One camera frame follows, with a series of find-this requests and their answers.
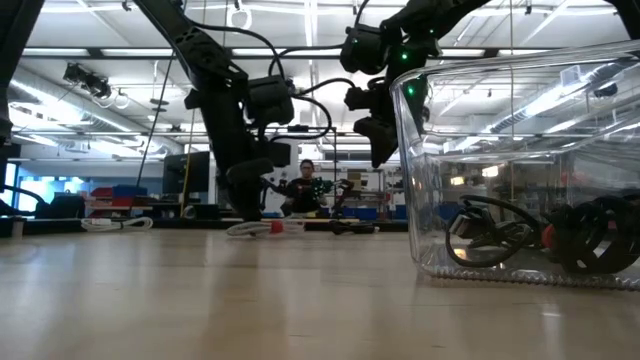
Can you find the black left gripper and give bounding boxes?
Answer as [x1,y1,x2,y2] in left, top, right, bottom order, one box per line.
[182,73,296,222]

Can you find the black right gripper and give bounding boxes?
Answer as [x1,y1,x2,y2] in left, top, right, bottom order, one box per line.
[342,74,432,170]

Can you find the white cable with red tie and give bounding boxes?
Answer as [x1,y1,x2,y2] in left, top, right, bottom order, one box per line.
[225,219,307,238]

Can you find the black cable with silver connector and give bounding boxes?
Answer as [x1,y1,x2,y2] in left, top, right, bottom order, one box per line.
[444,194,544,269]

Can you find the black cable with red tie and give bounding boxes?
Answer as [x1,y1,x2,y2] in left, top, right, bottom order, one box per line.
[541,194,640,276]

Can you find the person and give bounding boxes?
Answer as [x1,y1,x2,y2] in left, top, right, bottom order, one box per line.
[278,158,335,220]

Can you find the black monitor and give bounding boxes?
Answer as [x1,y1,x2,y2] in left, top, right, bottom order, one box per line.
[161,150,212,196]

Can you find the red and blue bins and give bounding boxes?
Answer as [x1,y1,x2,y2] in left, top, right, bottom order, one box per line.
[88,184,150,212]

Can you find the clear plastic container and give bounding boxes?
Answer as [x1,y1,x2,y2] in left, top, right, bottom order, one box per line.
[389,39,640,293]

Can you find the black chair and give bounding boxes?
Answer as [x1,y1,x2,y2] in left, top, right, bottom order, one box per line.
[0,183,87,220]

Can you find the black ceiling-hung device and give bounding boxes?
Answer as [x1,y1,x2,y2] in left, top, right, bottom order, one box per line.
[61,61,113,100]

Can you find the black aluminium table frame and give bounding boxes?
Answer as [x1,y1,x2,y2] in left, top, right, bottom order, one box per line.
[0,215,409,237]

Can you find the plain black coiled cable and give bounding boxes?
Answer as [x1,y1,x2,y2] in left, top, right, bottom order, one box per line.
[328,219,378,237]

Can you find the white cable with silver connector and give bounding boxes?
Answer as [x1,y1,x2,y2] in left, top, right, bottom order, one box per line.
[80,215,155,233]

